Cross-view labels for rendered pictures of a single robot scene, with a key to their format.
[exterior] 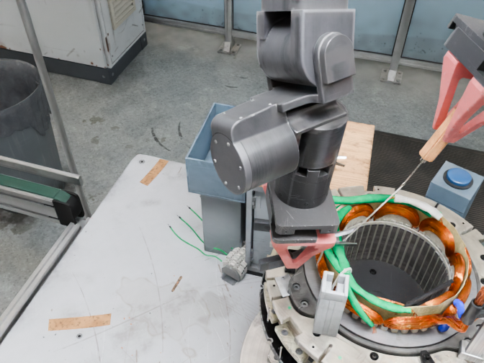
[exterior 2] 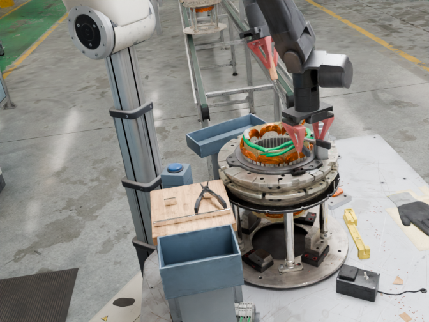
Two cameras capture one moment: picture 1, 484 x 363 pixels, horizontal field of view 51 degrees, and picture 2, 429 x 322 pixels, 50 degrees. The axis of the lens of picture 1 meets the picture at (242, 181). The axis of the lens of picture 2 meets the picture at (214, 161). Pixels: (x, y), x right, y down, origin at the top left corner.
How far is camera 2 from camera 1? 1.20 m
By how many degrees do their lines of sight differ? 83
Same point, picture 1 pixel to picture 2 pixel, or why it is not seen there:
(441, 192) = (186, 175)
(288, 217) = (326, 105)
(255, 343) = (297, 278)
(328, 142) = not seen: hidden behind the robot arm
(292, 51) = (312, 37)
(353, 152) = (184, 191)
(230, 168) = (349, 75)
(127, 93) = not seen: outside the picture
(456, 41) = (264, 32)
